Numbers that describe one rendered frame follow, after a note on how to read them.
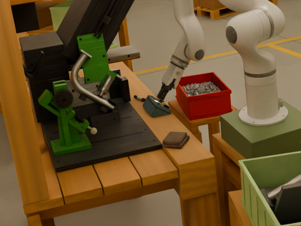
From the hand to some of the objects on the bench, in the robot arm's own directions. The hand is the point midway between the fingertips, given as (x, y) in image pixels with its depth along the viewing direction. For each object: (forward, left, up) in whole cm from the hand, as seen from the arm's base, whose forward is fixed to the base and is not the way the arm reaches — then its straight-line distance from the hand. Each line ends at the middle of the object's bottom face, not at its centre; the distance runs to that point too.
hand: (161, 94), depth 258 cm
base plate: (+36, -9, -6) cm, 38 cm away
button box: (+4, +6, -8) cm, 11 cm away
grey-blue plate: (+21, -20, -5) cm, 30 cm away
